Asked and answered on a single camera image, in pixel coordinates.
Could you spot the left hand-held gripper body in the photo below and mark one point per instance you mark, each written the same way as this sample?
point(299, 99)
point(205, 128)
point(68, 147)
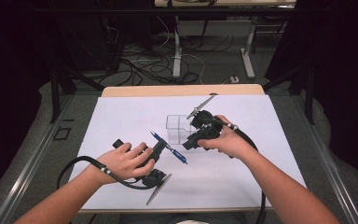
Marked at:
point(155, 178)

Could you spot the person's dark clothing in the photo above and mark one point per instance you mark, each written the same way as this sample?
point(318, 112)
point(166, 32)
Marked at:
point(155, 219)

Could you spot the wooden table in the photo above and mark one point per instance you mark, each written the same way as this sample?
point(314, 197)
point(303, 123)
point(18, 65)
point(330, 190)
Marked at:
point(180, 89)

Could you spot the white desk leg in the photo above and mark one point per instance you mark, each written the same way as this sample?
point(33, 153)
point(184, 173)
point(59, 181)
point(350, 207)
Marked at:
point(248, 59)
point(176, 53)

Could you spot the blue pen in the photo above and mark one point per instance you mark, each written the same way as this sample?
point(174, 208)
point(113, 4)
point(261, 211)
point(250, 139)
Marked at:
point(175, 153)

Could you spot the wooden background desk top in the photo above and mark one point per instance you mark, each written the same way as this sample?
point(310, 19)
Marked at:
point(230, 2)

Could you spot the person's left hand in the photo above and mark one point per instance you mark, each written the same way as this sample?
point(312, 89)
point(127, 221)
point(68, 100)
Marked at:
point(124, 165)

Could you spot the clear plastic box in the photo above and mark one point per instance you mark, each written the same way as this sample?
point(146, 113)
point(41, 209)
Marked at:
point(175, 127)

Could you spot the person's right hand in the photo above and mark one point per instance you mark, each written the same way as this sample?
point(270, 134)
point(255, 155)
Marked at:
point(230, 143)

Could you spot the white power plug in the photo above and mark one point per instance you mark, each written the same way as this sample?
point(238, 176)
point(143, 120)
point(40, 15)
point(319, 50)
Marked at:
point(234, 79)

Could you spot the black metal stand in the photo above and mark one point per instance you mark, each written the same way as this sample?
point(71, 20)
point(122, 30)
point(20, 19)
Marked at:
point(55, 93)
point(309, 93)

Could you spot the aluminium floor rail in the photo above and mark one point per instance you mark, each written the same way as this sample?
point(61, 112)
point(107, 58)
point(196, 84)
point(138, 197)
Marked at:
point(31, 165)
point(329, 168)

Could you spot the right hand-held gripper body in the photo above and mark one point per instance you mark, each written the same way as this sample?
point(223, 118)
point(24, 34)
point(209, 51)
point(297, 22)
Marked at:
point(209, 127)

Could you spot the white table sheet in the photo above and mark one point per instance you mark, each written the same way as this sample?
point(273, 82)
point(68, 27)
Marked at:
point(230, 177)

